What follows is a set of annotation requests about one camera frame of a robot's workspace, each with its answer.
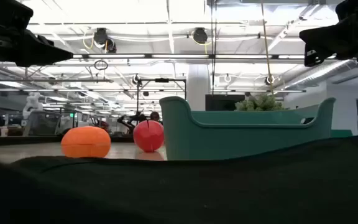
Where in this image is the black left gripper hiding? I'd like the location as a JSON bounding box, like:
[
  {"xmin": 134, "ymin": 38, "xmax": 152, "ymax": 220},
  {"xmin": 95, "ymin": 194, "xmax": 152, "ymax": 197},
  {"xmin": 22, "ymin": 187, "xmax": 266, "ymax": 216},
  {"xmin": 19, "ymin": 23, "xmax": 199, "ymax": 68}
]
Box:
[{"xmin": 0, "ymin": 0, "xmax": 74, "ymax": 67}]

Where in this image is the orange toy fruit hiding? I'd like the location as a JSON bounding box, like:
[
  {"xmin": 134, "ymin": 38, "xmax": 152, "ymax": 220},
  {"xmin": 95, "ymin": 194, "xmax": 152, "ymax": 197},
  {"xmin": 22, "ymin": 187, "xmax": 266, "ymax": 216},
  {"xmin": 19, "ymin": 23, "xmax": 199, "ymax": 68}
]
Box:
[{"xmin": 60, "ymin": 125, "xmax": 112, "ymax": 159}]

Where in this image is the teal plastic container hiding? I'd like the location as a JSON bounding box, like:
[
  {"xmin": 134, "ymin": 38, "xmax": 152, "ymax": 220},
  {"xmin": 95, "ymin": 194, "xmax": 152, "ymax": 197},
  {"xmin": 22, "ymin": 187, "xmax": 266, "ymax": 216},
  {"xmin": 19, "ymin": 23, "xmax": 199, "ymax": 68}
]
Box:
[{"xmin": 159, "ymin": 95, "xmax": 337, "ymax": 161}]

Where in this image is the white robot figure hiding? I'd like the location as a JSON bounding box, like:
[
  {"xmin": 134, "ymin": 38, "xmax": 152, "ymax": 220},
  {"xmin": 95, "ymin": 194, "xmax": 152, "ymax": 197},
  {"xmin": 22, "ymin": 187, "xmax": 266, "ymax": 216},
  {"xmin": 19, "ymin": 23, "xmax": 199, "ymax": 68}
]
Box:
[{"xmin": 22, "ymin": 91, "xmax": 44, "ymax": 121}]

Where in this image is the grey mesh cart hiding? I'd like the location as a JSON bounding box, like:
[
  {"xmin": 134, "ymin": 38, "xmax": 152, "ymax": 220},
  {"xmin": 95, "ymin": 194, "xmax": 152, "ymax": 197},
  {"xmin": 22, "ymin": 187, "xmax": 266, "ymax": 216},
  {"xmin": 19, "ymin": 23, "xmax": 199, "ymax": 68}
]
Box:
[{"xmin": 22, "ymin": 110, "xmax": 74, "ymax": 137}]

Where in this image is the green artificial potted plant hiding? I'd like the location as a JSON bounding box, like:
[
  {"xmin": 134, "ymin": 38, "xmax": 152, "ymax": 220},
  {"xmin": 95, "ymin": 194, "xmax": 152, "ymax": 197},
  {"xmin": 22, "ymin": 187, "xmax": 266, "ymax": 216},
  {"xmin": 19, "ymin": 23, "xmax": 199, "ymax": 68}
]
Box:
[{"xmin": 234, "ymin": 93, "xmax": 286, "ymax": 112}]

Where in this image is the green box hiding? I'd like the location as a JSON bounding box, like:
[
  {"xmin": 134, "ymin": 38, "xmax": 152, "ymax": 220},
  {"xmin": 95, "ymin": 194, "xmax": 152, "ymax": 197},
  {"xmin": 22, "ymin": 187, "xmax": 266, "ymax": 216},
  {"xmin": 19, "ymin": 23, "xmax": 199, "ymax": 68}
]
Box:
[{"xmin": 330, "ymin": 129, "xmax": 353, "ymax": 138}]

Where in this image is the black distant screen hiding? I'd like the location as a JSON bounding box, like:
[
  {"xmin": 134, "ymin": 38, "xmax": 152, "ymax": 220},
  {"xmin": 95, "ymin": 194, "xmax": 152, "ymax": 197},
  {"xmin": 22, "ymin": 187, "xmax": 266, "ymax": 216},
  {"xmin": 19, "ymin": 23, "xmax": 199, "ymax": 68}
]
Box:
[{"xmin": 205, "ymin": 94, "xmax": 246, "ymax": 111}]

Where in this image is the white building column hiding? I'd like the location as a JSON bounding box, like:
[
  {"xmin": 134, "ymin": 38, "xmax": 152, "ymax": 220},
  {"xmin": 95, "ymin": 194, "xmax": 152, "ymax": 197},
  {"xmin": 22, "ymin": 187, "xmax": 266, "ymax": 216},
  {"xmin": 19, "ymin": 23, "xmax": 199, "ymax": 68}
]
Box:
[{"xmin": 186, "ymin": 63, "xmax": 211, "ymax": 111}]

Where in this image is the black cloth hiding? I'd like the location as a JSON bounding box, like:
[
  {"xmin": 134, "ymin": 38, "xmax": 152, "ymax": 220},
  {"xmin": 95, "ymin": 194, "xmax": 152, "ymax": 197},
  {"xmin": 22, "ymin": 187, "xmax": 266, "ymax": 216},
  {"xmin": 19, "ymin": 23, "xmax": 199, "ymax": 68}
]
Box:
[{"xmin": 0, "ymin": 119, "xmax": 358, "ymax": 224}]

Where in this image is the black ceiling cable reel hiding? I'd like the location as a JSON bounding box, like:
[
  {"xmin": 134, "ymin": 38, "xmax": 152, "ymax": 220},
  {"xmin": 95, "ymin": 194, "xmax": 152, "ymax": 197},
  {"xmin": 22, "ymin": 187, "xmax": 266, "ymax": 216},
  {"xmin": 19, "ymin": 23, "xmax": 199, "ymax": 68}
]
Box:
[
  {"xmin": 92, "ymin": 27, "xmax": 117, "ymax": 54},
  {"xmin": 192, "ymin": 27, "xmax": 209, "ymax": 45}
]

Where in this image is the yellow hanging cable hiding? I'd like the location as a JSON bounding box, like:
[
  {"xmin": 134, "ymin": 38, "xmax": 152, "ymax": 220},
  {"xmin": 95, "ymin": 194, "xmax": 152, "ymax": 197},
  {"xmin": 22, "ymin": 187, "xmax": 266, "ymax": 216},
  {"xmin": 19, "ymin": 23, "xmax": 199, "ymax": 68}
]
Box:
[{"xmin": 260, "ymin": 0, "xmax": 275, "ymax": 95}]

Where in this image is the black aluminium table frame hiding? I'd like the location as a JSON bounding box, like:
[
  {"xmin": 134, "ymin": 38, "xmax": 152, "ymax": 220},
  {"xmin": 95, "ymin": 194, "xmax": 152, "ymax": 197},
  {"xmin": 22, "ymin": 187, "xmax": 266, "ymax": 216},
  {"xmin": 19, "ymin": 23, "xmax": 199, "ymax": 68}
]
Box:
[{"xmin": 0, "ymin": 135, "xmax": 167, "ymax": 147}]

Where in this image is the black hanging cable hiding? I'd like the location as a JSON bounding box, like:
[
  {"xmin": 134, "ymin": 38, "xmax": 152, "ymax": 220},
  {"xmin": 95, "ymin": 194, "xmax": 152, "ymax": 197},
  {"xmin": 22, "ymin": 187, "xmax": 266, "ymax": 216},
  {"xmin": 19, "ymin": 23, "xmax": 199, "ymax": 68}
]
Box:
[{"xmin": 211, "ymin": 0, "xmax": 218, "ymax": 97}]

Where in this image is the black distant rig frame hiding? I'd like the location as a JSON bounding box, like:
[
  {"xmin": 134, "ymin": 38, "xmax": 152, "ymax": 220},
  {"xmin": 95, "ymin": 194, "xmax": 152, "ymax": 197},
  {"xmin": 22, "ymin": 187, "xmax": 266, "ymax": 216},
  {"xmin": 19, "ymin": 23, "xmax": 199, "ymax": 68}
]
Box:
[{"xmin": 136, "ymin": 77, "xmax": 188, "ymax": 116}]

